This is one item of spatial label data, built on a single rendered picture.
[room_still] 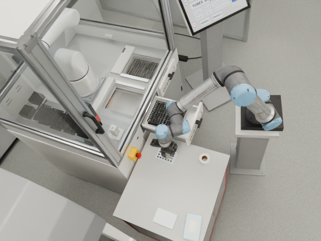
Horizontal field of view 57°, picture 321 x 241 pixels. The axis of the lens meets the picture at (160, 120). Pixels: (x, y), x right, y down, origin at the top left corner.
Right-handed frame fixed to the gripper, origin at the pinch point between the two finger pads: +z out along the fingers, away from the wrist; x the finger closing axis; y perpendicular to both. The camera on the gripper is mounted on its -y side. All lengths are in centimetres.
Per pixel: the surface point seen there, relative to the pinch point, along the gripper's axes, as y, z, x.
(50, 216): -3, -81, -62
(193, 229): 31.7, 4.7, -36.6
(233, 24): -11, 65, 190
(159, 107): -17.4, -4.2, 29.1
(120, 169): -22.1, -5.3, -21.5
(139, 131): -22.9, -4.1, 7.6
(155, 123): -15.2, -4.7, 16.3
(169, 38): -25, -26, 72
